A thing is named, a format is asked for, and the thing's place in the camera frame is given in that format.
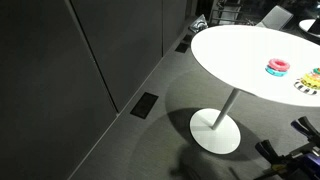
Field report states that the black floor vent panel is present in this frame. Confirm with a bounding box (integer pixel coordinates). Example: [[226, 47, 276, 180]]
[[131, 92, 158, 119]]

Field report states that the metal frame rack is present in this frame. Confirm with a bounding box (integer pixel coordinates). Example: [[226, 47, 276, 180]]
[[208, 0, 255, 26]]

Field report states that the white round pedestal table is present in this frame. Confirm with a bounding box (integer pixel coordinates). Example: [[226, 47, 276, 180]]
[[190, 25, 320, 154]]

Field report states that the silver object on floor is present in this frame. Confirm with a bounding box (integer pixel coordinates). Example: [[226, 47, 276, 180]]
[[189, 15, 208, 33]]

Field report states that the small white side table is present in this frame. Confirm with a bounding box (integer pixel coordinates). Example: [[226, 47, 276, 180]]
[[299, 19, 319, 37]]

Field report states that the black blue spring clamp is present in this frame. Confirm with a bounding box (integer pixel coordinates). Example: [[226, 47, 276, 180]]
[[291, 116, 320, 146]]

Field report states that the grey chair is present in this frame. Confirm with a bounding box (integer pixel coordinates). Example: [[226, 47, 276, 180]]
[[257, 5, 293, 30]]

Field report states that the far black floor vent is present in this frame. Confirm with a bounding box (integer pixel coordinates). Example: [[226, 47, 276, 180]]
[[175, 43, 189, 53]]

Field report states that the black white striped ring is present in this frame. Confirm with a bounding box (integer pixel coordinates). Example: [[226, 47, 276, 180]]
[[293, 78, 319, 96]]

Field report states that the red ribbed toy ring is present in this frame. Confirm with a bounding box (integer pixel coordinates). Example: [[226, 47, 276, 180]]
[[268, 58, 291, 72]]

